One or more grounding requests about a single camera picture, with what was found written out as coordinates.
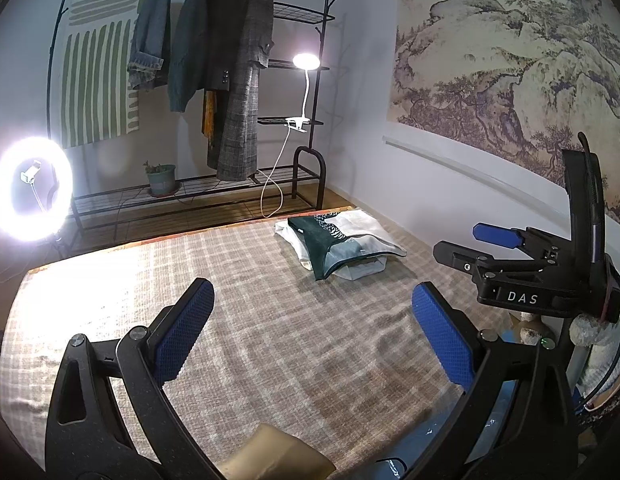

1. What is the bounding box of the green white printed t-shirt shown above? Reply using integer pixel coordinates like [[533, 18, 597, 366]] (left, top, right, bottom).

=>
[[274, 208, 406, 281]]

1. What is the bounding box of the black clothes rack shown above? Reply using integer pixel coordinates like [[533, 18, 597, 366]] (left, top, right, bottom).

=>
[[45, 0, 328, 249]]

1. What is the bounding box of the right gloved hand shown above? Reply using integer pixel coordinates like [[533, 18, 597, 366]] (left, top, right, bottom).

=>
[[569, 314, 620, 396]]

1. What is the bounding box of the folded white garment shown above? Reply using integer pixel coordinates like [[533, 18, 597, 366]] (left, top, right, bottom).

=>
[[334, 257, 387, 281]]

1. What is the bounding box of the beige plaid bed cover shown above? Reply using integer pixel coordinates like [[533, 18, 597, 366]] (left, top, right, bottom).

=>
[[0, 205, 516, 478]]

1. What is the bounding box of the green potted plant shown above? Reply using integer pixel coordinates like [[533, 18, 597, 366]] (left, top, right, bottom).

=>
[[144, 162, 177, 197]]

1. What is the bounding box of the grey plaid coat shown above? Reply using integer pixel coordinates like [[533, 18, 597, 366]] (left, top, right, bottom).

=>
[[211, 0, 274, 181]]

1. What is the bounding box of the yellow garment on rack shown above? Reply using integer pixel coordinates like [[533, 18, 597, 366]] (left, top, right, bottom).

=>
[[201, 90, 217, 142]]

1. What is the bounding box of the white clip lamp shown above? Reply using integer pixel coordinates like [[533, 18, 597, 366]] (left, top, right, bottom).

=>
[[286, 52, 321, 132]]

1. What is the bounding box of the dark green jacket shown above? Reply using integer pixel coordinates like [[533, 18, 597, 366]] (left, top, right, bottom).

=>
[[168, 0, 208, 113]]

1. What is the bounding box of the blue denim jacket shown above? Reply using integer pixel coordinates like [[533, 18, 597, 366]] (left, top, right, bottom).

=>
[[127, 0, 171, 90]]

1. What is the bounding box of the black coat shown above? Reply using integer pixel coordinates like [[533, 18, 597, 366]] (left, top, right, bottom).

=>
[[205, 0, 239, 91]]

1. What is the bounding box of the landscape painting wall scroll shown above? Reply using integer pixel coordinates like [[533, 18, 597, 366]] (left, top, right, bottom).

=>
[[388, 0, 620, 224]]

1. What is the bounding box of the ring light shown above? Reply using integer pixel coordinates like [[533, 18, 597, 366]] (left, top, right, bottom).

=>
[[0, 136, 73, 243]]

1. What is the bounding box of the white lamp cable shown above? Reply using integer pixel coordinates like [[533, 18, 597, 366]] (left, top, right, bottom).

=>
[[259, 127, 294, 220]]

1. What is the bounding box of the phone holder in ring light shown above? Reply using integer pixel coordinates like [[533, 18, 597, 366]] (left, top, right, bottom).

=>
[[20, 160, 42, 186]]

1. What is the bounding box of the green striped wall hanging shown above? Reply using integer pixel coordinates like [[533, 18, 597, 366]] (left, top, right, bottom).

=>
[[57, 0, 140, 148]]

